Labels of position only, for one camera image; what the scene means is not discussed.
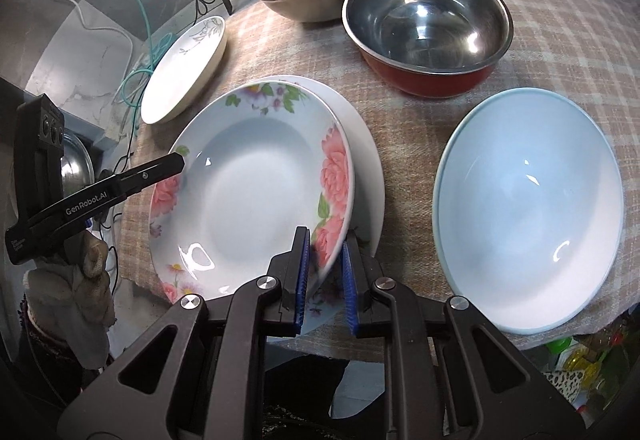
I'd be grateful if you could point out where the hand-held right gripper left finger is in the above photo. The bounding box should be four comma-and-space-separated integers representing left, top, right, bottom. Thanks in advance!
57, 226, 313, 440

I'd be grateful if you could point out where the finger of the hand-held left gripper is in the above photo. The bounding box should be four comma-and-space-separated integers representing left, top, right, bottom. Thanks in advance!
106, 151, 186, 197

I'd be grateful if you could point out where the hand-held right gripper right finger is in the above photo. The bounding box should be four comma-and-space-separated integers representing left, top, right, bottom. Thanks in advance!
341, 231, 586, 440

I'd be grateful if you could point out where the pink rose print plate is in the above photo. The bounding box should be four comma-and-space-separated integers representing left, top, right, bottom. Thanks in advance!
149, 82, 356, 303

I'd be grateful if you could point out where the white plate grey leaf print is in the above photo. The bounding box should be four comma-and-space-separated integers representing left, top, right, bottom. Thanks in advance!
140, 15, 228, 125

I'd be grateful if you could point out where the light blue bowl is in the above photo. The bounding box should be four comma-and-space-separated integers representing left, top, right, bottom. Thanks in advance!
432, 87, 626, 335

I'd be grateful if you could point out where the red steel bowl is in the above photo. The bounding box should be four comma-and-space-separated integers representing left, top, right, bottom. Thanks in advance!
341, 0, 515, 98

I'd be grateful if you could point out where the person's left forearm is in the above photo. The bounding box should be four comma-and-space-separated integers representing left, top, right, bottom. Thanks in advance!
17, 300, 101, 421

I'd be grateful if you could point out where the person's left hand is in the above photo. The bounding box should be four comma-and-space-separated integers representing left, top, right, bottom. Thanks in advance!
24, 227, 117, 371

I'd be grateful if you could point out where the steel pot lid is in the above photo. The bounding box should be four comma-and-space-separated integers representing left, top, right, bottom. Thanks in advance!
60, 130, 96, 193

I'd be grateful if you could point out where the person's dark clothing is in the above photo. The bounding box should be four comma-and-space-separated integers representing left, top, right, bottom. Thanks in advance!
262, 352, 388, 440

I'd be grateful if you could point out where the checked beige tablecloth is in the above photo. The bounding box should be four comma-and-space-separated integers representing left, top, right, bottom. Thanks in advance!
117, 0, 640, 366

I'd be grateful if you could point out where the yellow green plastic bag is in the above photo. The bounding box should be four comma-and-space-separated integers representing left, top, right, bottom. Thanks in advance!
542, 315, 633, 401

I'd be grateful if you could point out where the teal cable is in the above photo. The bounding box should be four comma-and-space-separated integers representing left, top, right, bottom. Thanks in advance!
50, 0, 173, 141

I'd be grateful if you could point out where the white cable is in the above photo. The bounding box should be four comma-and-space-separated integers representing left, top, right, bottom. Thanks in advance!
17, 0, 136, 138

